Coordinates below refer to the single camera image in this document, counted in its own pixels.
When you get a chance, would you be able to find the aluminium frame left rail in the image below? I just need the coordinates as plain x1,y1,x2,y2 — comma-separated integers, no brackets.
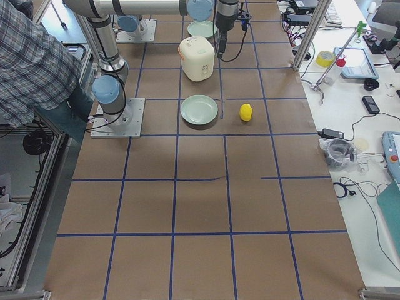
1,124,66,292

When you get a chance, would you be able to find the blue teach pendant tablet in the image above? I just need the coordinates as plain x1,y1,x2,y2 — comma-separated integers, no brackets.
332,47,379,79

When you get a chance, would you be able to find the black power brick top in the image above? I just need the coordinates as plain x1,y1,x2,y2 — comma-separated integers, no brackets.
283,13,312,26

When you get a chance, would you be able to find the red round object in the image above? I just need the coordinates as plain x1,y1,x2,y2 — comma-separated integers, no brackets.
335,56,346,68

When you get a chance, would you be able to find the metal rod stand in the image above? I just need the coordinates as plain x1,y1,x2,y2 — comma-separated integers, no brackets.
310,21,367,104

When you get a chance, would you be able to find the bagged black tape roll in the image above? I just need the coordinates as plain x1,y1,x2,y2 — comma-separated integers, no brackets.
319,138,358,171

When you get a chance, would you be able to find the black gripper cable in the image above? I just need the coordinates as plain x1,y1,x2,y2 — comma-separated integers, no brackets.
212,0,255,63

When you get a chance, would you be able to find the person in plaid shirt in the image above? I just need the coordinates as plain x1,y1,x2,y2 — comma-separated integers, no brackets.
1,1,93,143

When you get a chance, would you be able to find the aluminium frame post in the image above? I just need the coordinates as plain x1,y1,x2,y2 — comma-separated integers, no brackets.
292,0,331,71

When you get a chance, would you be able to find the teal box corner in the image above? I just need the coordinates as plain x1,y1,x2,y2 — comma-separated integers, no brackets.
377,180,399,234

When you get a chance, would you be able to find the black round cap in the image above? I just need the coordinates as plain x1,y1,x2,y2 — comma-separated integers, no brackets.
363,78,380,91

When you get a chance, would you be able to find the green plate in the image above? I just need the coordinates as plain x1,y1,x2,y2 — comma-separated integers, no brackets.
180,95,218,125
187,20,217,39

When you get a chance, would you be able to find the yellow tape roll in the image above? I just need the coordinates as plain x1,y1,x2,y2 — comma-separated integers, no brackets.
316,51,336,68

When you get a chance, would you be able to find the green plate near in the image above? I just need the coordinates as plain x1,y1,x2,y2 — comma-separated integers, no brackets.
180,95,218,125

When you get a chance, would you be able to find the green plate far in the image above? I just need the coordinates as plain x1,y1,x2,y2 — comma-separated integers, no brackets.
187,20,217,39

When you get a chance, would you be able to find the black phone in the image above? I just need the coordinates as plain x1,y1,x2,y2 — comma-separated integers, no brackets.
362,96,380,114

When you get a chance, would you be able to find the black power adapter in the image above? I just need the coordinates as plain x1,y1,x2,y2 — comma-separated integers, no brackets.
317,128,344,139

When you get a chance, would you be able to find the cream rice cooker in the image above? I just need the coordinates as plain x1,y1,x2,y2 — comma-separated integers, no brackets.
178,36,214,82

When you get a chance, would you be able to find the teach pendant right edge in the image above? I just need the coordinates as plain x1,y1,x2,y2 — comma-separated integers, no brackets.
382,131,399,183

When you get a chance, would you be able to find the yellow lemon toy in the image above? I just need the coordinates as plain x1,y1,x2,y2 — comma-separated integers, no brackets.
239,103,253,122

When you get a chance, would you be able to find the blue black cable loop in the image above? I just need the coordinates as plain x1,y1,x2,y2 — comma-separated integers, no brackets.
332,182,357,200

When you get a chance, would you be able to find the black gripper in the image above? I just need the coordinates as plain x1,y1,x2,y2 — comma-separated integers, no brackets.
215,1,251,59

